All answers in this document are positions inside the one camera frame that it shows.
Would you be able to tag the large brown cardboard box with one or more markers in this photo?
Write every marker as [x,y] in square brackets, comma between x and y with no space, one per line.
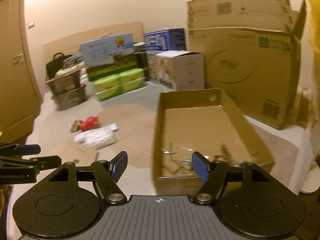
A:
[252,51]

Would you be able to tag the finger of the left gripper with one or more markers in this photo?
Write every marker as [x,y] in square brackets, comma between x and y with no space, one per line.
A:
[10,149]
[40,163]

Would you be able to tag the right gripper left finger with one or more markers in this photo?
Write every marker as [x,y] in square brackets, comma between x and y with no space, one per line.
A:
[106,175]

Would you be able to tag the lower black food tray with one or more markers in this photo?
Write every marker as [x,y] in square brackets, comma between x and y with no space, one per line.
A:
[71,98]

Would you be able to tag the green pasture milk box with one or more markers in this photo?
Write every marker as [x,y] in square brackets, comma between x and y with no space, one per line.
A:
[108,54]

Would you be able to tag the wooden door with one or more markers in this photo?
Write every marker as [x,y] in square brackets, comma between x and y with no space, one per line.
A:
[20,95]

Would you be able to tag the bag of white clips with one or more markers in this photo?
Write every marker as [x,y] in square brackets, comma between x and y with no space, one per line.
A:
[97,141]

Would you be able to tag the white humidifier box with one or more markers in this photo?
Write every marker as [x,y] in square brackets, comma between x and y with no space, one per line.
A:
[178,70]

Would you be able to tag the black food tray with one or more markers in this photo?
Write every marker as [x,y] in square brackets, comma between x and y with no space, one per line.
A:
[71,98]
[64,83]

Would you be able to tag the open shallow cardboard box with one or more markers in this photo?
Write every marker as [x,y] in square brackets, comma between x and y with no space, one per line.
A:
[206,121]

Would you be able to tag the upper black food tray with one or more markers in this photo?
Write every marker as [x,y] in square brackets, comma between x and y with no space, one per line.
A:
[64,83]

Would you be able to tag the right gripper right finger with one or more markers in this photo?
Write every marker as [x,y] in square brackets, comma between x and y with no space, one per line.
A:
[212,175]

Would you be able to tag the white remote control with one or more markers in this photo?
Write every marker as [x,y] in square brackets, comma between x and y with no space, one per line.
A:
[80,138]

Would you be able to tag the black bag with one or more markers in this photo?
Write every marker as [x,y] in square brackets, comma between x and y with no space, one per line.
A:
[55,65]

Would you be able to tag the brown cardboard envelope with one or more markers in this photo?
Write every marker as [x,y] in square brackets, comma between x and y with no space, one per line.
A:
[80,154]

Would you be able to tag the white plug adapter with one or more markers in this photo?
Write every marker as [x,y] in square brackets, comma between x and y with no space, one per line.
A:
[75,126]

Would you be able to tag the red cat figurine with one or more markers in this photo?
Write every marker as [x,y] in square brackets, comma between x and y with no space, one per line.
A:
[91,122]

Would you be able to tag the blue milk carton box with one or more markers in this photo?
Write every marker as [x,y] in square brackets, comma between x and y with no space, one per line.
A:
[165,40]

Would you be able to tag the green tissue pack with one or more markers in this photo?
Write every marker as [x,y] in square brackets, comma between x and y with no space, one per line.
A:
[119,83]

